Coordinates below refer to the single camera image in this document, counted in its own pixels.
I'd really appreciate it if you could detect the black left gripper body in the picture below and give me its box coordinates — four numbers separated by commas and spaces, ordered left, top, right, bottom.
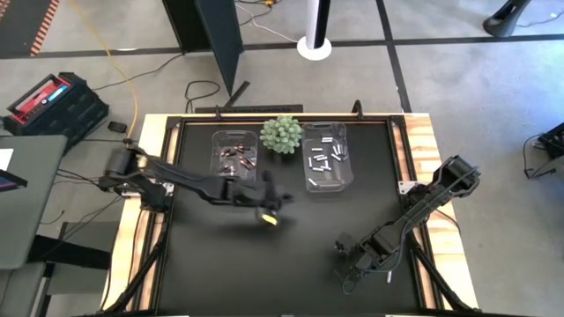
228, 170, 294, 217

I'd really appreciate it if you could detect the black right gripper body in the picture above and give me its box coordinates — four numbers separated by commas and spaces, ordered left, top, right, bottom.
333, 232, 390, 277

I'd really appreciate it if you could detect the clear plastic bin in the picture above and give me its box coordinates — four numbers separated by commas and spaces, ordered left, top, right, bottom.
210, 129, 260, 182
301, 122, 355, 194

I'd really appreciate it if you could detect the green succulent in grey pot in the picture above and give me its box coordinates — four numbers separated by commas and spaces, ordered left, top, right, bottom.
258, 114, 305, 155

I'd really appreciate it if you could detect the black diagonal support strut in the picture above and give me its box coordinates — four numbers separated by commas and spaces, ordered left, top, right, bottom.
104, 210, 171, 314
409, 244, 479, 314

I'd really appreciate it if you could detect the white pole with round base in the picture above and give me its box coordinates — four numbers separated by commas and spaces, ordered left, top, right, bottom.
296, 0, 333, 62

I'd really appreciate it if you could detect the black divider panel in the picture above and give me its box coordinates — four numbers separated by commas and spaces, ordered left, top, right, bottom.
161, 0, 245, 97

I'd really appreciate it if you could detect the black desk base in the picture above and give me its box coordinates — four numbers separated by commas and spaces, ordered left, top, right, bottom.
26, 234, 112, 271

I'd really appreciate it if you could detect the red black tool case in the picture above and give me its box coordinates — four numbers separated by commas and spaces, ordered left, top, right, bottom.
3, 71, 110, 153

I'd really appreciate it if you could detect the black equipment box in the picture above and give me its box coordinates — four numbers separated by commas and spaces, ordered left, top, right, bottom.
536, 122, 564, 160

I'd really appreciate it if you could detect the grey desk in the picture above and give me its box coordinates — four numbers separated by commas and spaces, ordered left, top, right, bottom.
0, 134, 69, 270

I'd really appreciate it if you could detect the dark purple tablet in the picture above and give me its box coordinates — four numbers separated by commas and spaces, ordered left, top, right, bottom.
0, 169, 28, 193

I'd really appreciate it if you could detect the white paper sheet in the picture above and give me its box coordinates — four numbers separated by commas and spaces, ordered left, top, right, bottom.
0, 148, 15, 173

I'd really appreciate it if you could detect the black floor stand base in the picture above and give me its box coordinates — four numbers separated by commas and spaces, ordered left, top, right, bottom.
482, 0, 533, 39

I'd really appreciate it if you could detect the orange black striped mat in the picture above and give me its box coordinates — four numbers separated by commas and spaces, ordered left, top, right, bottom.
0, 0, 62, 58

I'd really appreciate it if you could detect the black looped floor cable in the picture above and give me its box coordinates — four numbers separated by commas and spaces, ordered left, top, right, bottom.
183, 79, 222, 114

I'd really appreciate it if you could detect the yellow cable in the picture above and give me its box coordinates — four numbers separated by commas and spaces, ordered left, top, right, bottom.
69, 0, 139, 138

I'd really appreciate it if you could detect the white floor cable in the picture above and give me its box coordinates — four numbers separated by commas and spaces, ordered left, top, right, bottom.
235, 2, 301, 45

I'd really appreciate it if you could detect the long black floor cable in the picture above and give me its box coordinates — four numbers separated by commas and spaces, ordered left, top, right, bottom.
90, 52, 185, 92

